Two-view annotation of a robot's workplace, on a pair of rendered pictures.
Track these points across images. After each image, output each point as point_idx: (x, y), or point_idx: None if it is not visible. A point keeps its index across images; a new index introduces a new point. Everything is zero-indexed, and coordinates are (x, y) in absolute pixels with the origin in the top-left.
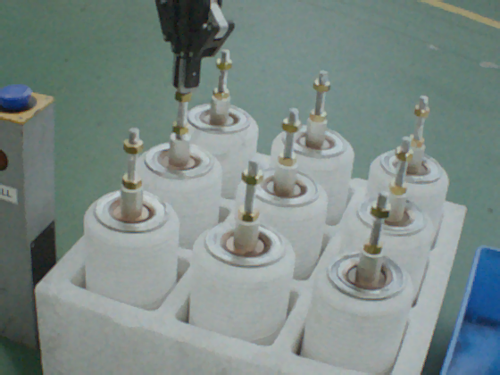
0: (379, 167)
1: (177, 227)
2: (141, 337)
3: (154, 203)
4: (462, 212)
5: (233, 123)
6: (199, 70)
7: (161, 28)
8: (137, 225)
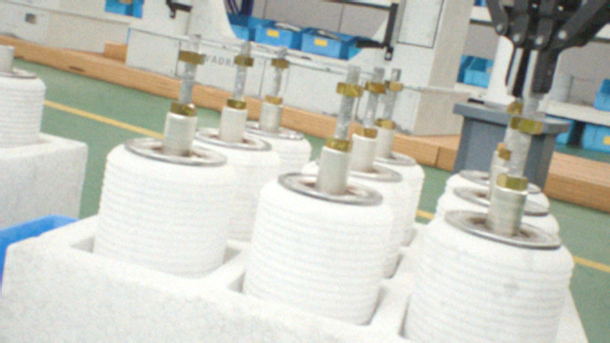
0: (228, 162)
1: (447, 181)
2: None
3: (483, 180)
4: (30, 239)
5: (469, 220)
6: (509, 63)
7: (597, 33)
8: (481, 173)
